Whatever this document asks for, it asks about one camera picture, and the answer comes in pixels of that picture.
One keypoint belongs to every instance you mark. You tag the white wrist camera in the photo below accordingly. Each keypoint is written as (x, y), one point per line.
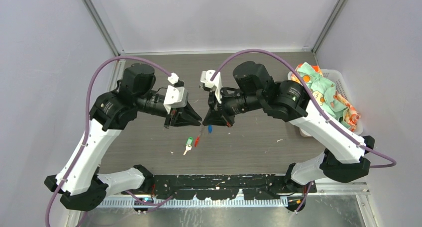
(175, 97)
(211, 81)

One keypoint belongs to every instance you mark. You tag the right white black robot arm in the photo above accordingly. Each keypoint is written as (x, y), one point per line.
(343, 159)

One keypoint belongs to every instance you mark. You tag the colourful patterned cloth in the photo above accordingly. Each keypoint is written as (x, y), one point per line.
(328, 97)

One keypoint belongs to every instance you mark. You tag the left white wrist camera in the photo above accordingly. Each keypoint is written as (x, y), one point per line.
(175, 97)

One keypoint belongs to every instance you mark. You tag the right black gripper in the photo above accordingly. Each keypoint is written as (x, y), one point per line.
(218, 115)

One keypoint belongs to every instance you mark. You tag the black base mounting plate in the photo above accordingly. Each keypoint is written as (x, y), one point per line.
(219, 187)

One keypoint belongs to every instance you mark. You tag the aluminium frame rail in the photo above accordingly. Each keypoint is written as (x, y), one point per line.
(126, 199)

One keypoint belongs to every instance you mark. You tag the white plastic basket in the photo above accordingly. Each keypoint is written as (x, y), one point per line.
(341, 86)

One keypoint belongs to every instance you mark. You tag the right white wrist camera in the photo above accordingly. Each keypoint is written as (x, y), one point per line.
(211, 81)

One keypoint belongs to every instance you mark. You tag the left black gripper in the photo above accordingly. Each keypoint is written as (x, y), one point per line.
(182, 116)

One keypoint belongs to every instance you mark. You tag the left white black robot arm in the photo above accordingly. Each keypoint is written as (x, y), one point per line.
(81, 186)

